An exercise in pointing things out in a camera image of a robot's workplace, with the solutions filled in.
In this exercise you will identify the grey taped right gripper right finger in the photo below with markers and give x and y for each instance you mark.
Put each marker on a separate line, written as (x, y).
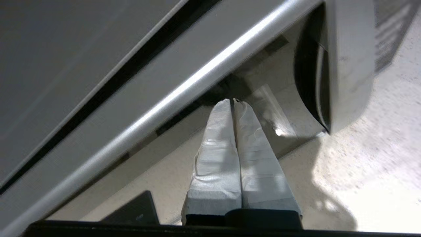
(260, 171)

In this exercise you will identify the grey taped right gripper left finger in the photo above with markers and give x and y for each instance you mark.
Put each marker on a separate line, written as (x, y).
(217, 164)

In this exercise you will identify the black glass microwave door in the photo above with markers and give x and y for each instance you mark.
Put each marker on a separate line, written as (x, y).
(164, 82)

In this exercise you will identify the silver microwave oven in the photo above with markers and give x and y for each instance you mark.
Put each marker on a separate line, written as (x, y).
(49, 49)

